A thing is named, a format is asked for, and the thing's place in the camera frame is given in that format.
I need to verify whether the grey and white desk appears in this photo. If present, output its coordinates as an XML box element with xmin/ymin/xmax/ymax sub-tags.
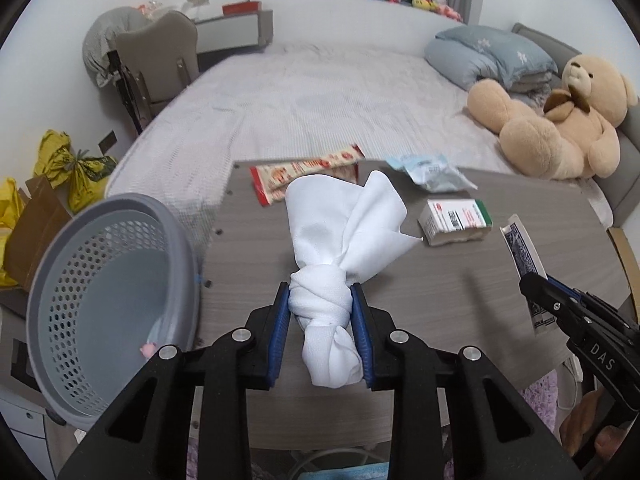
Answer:
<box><xmin>192</xmin><ymin>9</ymin><xmax>274</xmax><ymax>58</ymax></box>

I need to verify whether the knotted white cloth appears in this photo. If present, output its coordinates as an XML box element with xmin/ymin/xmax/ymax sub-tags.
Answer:
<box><xmin>285</xmin><ymin>170</ymin><xmax>423</xmax><ymax>388</ymax></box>

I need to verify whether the white green red medicine box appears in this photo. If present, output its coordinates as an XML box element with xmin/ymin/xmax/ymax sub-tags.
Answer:
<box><xmin>417</xmin><ymin>198</ymin><xmax>493</xmax><ymax>247</ymax></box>

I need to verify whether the blue-grey flowered pillow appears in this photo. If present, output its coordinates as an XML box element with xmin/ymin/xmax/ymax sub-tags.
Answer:
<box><xmin>435</xmin><ymin>25</ymin><xmax>558</xmax><ymax>86</ymax></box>

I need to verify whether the grey perforated plastic basket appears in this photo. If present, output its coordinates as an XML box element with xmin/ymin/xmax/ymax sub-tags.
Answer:
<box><xmin>26</xmin><ymin>192</ymin><xmax>202</xmax><ymax>431</ymax></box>

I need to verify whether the red flat box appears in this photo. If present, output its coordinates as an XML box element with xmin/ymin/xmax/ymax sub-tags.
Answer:
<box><xmin>221</xmin><ymin>1</ymin><xmax>262</xmax><ymax>16</ymax></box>

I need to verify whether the folded blue-grey quilt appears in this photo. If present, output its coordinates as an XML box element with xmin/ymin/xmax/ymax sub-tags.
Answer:
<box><xmin>424</xmin><ymin>40</ymin><xmax>551</xmax><ymax>107</ymax></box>

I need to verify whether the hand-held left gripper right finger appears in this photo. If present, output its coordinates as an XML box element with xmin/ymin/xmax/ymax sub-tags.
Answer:
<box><xmin>350</xmin><ymin>282</ymin><xmax>583</xmax><ymax>480</ymax></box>

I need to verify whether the bed with white bedspread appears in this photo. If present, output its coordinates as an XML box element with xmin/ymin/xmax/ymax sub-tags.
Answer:
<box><xmin>106</xmin><ymin>42</ymin><xmax>616</xmax><ymax>241</ymax></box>

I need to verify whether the pink plush toy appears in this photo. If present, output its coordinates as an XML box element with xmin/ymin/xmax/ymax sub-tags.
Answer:
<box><xmin>432</xmin><ymin>0</ymin><xmax>464</xmax><ymax>21</ymax></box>

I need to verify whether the white drawer cabinet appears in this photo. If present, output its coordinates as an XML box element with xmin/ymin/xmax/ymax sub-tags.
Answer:
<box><xmin>0</xmin><ymin>382</ymin><xmax>58</xmax><ymax>478</ymax></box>

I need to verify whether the brown cardboard box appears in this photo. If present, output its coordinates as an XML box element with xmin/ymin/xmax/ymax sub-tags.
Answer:
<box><xmin>4</xmin><ymin>175</ymin><xmax>73</xmax><ymax>291</ymax></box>

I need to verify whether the light blue wipes packet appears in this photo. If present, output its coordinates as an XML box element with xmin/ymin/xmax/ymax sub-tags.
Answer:
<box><xmin>386</xmin><ymin>154</ymin><xmax>478</xmax><ymax>193</ymax></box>

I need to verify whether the grey upholstered chair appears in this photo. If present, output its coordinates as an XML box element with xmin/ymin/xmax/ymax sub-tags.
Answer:
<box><xmin>115</xmin><ymin>10</ymin><xmax>200</xmax><ymax>133</ymax></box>

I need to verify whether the yellow tied plastic bag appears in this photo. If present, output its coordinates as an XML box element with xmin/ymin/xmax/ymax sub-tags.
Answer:
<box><xmin>34</xmin><ymin>130</ymin><xmax>118</xmax><ymax>213</ymax></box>

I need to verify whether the white charger cable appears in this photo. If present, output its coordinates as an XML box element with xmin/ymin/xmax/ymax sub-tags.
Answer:
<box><xmin>565</xmin><ymin>360</ymin><xmax>587</xmax><ymax>411</ymax></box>

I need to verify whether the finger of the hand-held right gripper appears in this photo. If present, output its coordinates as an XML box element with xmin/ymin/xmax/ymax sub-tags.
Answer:
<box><xmin>519</xmin><ymin>274</ymin><xmax>640</xmax><ymax>356</ymax></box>
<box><xmin>546</xmin><ymin>273</ymin><xmax>640</xmax><ymax>334</ymax></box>

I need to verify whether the light blue cloth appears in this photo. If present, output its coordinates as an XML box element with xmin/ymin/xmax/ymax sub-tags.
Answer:
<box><xmin>300</xmin><ymin>465</ymin><xmax>391</xmax><ymax>480</ymax></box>

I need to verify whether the blue patterned packet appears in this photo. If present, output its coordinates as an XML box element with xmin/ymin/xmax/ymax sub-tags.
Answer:
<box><xmin>500</xmin><ymin>215</ymin><xmax>556</xmax><ymax>336</ymax></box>

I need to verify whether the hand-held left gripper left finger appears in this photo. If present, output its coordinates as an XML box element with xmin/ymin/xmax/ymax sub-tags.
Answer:
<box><xmin>59</xmin><ymin>282</ymin><xmax>292</xmax><ymax>480</ymax></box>

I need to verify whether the grey clothes pile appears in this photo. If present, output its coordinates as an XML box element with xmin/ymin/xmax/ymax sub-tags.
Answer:
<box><xmin>82</xmin><ymin>6</ymin><xmax>151</xmax><ymax>88</ymax></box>

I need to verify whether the red patterned snack wrapper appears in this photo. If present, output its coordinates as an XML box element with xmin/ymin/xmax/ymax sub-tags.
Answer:
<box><xmin>249</xmin><ymin>143</ymin><xmax>366</xmax><ymax>207</ymax></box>

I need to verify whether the large beige teddy bear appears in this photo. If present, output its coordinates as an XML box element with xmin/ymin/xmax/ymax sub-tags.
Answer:
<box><xmin>467</xmin><ymin>54</ymin><xmax>640</xmax><ymax>181</ymax></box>

